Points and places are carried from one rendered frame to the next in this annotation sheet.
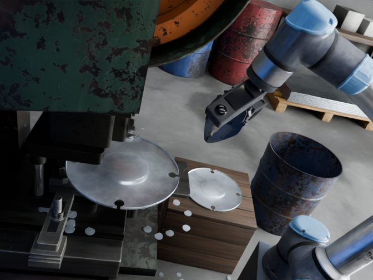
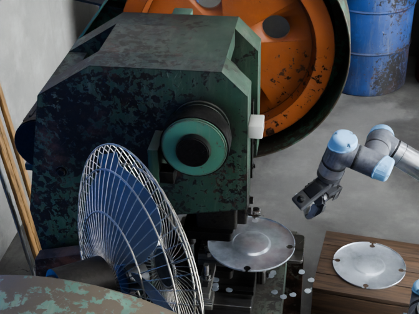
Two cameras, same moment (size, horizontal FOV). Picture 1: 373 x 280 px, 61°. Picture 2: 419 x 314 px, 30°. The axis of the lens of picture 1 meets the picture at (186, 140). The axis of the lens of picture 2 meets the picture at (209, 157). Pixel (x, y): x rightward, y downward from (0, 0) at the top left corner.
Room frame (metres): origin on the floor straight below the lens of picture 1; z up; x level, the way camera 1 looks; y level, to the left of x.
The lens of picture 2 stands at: (-1.31, -0.51, 2.40)
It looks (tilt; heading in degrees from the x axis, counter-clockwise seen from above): 32 degrees down; 22
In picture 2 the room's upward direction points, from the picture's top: 1 degrees counter-clockwise
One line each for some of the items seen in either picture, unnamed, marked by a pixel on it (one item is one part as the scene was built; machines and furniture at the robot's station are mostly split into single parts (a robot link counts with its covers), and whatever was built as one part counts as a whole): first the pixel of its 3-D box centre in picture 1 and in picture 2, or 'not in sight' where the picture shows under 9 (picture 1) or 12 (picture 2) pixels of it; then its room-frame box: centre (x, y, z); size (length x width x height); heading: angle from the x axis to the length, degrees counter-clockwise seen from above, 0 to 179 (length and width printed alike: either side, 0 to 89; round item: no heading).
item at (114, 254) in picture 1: (72, 190); (214, 265); (0.61, 0.26, 0.68); 0.45 x 0.30 x 0.06; 13
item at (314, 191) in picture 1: (287, 184); not in sight; (1.56, -0.66, 0.24); 0.42 x 0.42 x 0.48
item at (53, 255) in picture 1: (56, 218); (206, 279); (0.45, 0.22, 0.76); 0.17 x 0.06 x 0.10; 13
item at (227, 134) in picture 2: not in sight; (191, 141); (0.37, 0.22, 1.31); 0.22 x 0.12 x 0.22; 103
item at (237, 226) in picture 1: (202, 213); (365, 298); (1.19, -0.19, 0.18); 0.40 x 0.38 x 0.35; 96
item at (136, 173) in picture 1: (125, 166); (251, 242); (0.64, 0.13, 0.78); 0.29 x 0.29 x 0.01
